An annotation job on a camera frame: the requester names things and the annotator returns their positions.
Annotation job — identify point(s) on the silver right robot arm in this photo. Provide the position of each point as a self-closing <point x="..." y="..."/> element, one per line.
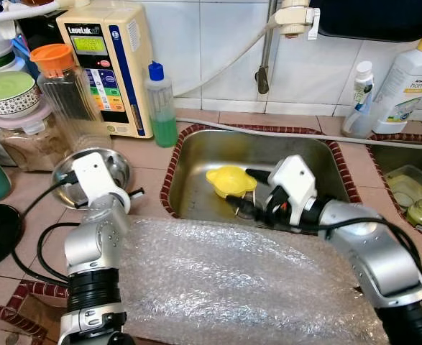
<point x="372" y="251"/>

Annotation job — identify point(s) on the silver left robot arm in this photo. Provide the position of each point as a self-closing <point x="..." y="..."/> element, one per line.
<point x="92" y="244"/>

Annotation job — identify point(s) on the large steel sink basin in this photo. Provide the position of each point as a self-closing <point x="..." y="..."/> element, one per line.
<point x="196" y="165"/>

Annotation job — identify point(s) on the clear bubble wrap sheet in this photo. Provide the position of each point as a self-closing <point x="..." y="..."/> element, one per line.
<point x="225" y="287"/>

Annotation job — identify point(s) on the green liquid bottle blue cap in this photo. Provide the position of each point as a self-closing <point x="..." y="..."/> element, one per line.
<point x="160" y="104"/>

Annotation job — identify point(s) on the small white spray bottle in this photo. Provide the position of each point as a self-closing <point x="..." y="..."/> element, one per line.
<point x="360" y="100"/>

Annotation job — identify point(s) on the small steel sink basin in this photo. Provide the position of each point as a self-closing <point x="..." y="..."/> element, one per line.
<point x="390" y="154"/>

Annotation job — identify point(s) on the round steel bowl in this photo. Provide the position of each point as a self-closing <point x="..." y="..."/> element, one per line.
<point x="118" y="169"/>

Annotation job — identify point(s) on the clear plastic food box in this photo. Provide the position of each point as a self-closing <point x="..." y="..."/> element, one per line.
<point x="408" y="183"/>

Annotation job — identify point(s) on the large white bottle yellow cap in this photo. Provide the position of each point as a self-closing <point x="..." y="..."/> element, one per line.
<point x="408" y="86"/>

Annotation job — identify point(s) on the cream water ionizer machine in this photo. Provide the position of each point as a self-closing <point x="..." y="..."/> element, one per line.
<point x="110" y="65"/>

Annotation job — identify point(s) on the dark rounded window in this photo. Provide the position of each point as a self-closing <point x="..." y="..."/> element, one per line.
<point x="376" y="18"/>

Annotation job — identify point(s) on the clear bottle with orange cap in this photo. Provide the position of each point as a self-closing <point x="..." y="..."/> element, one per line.
<point x="70" y="100"/>

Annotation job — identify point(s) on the clear jar of brown powder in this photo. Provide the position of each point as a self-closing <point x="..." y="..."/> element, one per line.
<point x="34" y="144"/>

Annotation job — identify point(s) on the patterned bowl with green lid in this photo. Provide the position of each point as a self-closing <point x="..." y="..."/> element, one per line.
<point x="6" y="90"/>

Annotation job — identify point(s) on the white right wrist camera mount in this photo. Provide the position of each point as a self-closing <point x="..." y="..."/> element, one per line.
<point x="293" y="183"/>

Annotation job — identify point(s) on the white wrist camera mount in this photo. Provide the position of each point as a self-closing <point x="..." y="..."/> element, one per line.
<point x="293" y="183"/>
<point x="92" y="176"/>

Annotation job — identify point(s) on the wall faucet with cream head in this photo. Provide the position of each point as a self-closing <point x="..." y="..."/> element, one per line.
<point x="264" y="65"/>

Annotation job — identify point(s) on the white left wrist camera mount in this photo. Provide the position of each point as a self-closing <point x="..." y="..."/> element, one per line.
<point x="92" y="176"/>

